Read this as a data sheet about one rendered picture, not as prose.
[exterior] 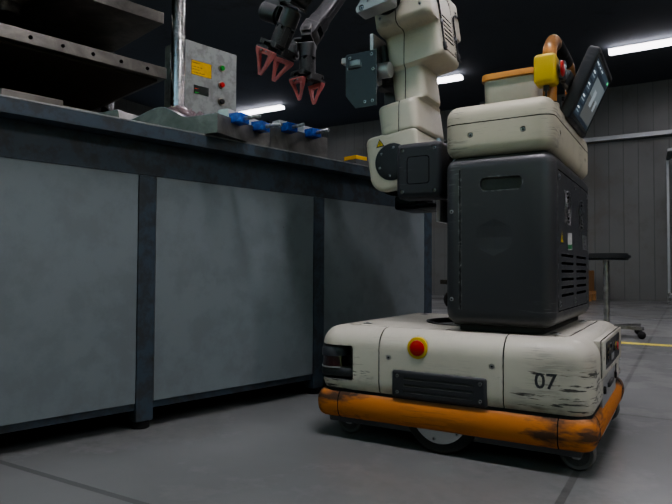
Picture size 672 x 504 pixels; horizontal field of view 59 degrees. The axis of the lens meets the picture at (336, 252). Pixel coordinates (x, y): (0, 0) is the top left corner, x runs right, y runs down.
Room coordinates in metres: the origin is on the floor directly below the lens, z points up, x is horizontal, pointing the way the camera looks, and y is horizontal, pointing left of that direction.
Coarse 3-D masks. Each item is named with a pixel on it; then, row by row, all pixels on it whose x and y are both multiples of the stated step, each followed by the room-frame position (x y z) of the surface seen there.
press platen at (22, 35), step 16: (0, 32) 2.06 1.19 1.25; (16, 32) 2.10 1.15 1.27; (32, 32) 2.14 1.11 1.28; (48, 48) 2.18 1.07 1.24; (64, 48) 2.22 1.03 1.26; (80, 48) 2.26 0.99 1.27; (112, 64) 2.36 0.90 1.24; (128, 64) 2.40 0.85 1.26; (144, 64) 2.45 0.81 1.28; (160, 80) 2.54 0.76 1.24
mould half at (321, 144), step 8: (272, 128) 1.91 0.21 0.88; (280, 128) 1.93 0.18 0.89; (272, 136) 1.91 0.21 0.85; (280, 136) 1.93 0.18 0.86; (288, 136) 1.96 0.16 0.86; (296, 136) 1.98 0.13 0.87; (304, 136) 2.01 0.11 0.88; (272, 144) 1.91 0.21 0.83; (280, 144) 1.93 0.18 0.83; (288, 144) 1.96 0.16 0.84; (296, 144) 1.98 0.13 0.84; (304, 144) 2.01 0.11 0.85; (312, 144) 2.03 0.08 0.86; (320, 144) 2.06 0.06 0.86; (304, 152) 2.01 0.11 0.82; (312, 152) 2.03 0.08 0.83; (320, 152) 2.06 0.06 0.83
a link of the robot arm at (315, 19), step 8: (328, 0) 2.07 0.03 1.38; (336, 0) 2.06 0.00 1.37; (344, 0) 2.10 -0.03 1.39; (320, 8) 2.06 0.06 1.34; (328, 8) 2.06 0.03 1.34; (336, 8) 2.08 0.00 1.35; (312, 16) 2.05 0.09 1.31; (320, 16) 2.04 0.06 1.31; (328, 16) 2.06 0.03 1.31; (312, 24) 2.03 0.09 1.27; (320, 24) 2.04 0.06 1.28; (328, 24) 2.08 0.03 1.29; (312, 32) 2.02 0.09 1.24; (320, 32) 2.08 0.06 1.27; (320, 40) 2.08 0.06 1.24
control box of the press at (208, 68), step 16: (192, 48) 2.69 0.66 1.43; (208, 48) 2.75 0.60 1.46; (192, 64) 2.69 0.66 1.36; (208, 64) 2.75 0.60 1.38; (224, 64) 2.81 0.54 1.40; (192, 80) 2.69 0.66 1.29; (208, 80) 2.75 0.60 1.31; (224, 80) 2.81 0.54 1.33; (192, 96) 2.69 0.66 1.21; (208, 96) 2.75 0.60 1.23; (224, 96) 2.81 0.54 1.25; (208, 112) 2.75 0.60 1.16
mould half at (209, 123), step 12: (156, 108) 1.73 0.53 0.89; (144, 120) 1.75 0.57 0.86; (156, 120) 1.73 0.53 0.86; (168, 120) 1.70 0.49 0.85; (180, 120) 1.68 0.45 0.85; (192, 120) 1.66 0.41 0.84; (204, 120) 1.64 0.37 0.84; (216, 120) 1.62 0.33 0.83; (228, 120) 1.67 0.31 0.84; (204, 132) 1.64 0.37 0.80; (216, 132) 1.63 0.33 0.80; (228, 132) 1.67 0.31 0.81; (240, 132) 1.72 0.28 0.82; (252, 132) 1.77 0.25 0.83; (264, 144) 1.83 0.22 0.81
